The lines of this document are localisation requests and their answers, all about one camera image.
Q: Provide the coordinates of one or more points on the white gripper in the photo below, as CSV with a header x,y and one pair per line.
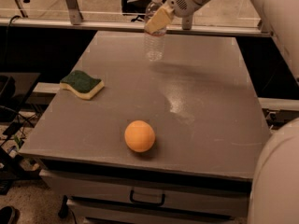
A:
x,y
179,3

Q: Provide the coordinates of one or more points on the clear plastic water bottle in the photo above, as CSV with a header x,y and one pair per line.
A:
x,y
154,43

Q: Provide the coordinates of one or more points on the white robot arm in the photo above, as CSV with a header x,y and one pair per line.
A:
x,y
274,197

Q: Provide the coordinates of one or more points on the green and yellow sponge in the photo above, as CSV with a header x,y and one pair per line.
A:
x,y
82,85

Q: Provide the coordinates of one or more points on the orange ball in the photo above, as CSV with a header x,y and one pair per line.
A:
x,y
139,136

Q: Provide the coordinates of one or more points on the black side table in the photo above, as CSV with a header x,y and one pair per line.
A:
x,y
15,88

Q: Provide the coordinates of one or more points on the grey drawer cabinet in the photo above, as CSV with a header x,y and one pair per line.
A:
x,y
100,192

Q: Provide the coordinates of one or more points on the black shoe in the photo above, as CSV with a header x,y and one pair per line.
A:
x,y
9,215

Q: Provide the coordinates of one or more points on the metal window rail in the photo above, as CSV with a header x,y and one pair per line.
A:
x,y
218,17

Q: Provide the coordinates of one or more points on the black drawer handle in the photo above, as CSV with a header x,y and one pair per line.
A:
x,y
146,199

